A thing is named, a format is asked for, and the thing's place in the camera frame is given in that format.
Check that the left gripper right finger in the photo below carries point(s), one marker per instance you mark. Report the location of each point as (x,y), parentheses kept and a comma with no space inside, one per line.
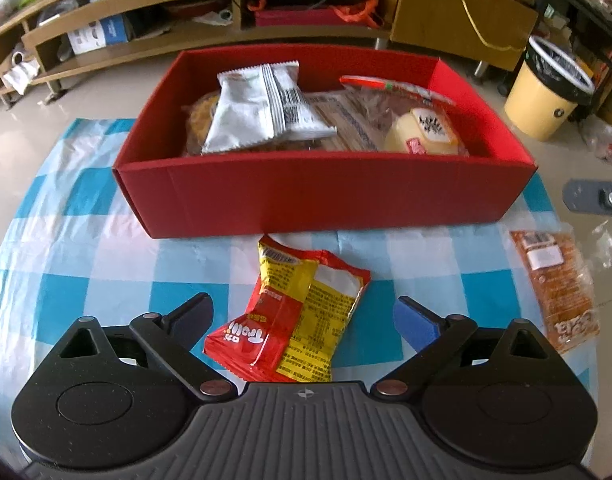
(436,342)

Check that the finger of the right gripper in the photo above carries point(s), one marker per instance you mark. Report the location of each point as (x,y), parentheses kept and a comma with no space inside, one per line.
(588,197)

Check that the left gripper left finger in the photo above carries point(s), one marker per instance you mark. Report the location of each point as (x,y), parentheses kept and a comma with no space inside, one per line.
(170,338)

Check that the orange bread snack packet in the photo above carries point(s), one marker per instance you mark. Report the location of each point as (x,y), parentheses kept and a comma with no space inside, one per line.
(562,286)

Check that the red yellow snack packet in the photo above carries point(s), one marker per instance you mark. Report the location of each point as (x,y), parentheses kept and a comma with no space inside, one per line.
(296,317)

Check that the white silver snack packet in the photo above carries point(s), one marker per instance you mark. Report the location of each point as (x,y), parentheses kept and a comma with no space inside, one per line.
(251,106)

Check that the yellow trash bin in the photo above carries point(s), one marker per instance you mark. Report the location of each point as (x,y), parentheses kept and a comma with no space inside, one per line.
(549,86)

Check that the blue white checkered cloth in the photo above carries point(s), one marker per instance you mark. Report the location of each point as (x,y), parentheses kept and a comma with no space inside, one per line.
(74,248)

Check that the red cardboard box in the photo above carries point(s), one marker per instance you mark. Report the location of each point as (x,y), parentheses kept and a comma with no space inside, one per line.
(176,196)

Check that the yellow round cake packet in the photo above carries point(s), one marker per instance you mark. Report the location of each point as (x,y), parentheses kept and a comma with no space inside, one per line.
(424,131)

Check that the wooden tv cabinet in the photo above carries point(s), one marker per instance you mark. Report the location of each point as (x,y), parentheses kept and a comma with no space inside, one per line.
(493,32)

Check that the white crumpled bag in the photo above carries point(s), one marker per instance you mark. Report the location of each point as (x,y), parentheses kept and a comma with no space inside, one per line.
(18,71)

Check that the blue white carton box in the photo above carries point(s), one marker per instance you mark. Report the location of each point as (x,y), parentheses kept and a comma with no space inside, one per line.
(100,34)

